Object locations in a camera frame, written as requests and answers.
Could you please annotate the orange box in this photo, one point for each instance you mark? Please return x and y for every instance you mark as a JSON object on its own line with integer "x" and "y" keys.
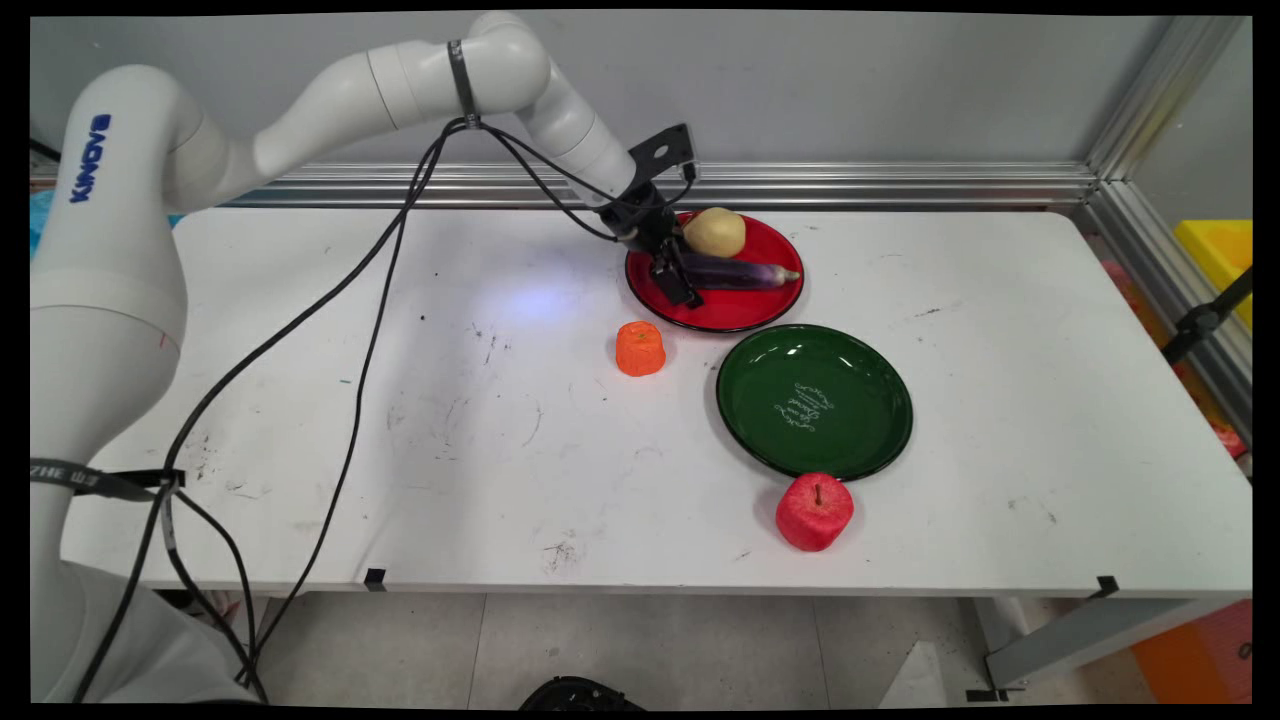
{"x": 1200, "y": 655}

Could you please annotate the long aluminium frame rail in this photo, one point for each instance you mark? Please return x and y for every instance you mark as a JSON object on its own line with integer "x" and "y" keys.
{"x": 850, "y": 185}

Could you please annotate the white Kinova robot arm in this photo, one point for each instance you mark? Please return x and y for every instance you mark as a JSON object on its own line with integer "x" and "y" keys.
{"x": 110, "y": 300}

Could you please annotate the black stand clamp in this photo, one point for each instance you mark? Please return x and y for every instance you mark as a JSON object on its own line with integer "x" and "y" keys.
{"x": 1200, "y": 322}

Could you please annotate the grey table leg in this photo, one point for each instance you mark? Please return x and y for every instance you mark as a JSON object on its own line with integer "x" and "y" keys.
{"x": 1080, "y": 640}

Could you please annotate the black round floor object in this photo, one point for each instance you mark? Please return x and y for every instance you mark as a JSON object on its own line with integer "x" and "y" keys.
{"x": 580, "y": 694}

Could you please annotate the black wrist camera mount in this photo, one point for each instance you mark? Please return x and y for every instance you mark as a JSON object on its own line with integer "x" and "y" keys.
{"x": 662, "y": 152}

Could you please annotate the yellow plastic bin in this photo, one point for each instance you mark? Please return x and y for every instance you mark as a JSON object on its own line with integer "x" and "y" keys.
{"x": 1220, "y": 255}

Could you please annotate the red toy apple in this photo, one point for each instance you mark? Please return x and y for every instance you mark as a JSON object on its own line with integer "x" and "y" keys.
{"x": 815, "y": 512}

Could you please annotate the aluminium corner post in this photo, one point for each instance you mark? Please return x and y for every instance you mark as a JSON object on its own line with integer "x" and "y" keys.
{"x": 1165, "y": 95}

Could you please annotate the orange toy fruit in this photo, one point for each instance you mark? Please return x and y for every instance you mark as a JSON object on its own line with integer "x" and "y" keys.
{"x": 641, "y": 350}

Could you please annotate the yellow toy potato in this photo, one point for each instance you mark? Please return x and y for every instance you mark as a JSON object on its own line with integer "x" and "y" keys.
{"x": 716, "y": 232}

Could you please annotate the small red object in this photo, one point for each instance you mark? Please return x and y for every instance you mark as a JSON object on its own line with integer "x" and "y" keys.
{"x": 1228, "y": 442}

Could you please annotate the black tape marker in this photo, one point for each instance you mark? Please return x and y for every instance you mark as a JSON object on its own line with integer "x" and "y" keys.
{"x": 375, "y": 578}
{"x": 1106, "y": 586}

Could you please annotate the aluminium side rail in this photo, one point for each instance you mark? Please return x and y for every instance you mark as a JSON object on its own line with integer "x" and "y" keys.
{"x": 1170, "y": 290}

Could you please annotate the dark green plate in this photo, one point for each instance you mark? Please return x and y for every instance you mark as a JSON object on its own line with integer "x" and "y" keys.
{"x": 815, "y": 405}

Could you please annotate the purple toy eggplant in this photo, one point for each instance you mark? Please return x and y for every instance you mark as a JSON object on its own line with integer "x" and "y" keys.
{"x": 740, "y": 272}

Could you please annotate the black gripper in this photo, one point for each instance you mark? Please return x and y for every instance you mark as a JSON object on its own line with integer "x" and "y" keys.
{"x": 648, "y": 220}

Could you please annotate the red plate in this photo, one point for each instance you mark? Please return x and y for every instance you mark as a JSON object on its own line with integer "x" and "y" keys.
{"x": 740, "y": 308}

